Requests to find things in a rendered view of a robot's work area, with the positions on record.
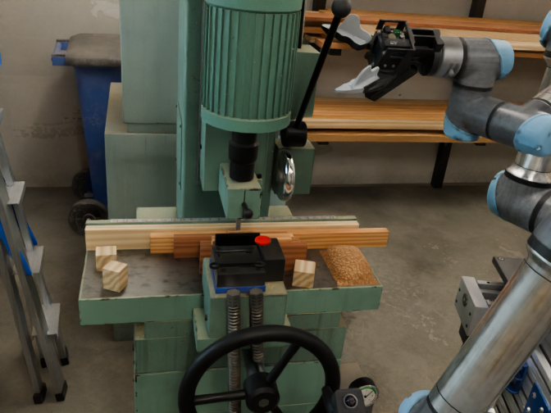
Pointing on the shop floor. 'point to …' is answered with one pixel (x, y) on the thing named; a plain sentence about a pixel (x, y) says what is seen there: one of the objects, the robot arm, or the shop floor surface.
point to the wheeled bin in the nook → (91, 116)
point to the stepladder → (46, 315)
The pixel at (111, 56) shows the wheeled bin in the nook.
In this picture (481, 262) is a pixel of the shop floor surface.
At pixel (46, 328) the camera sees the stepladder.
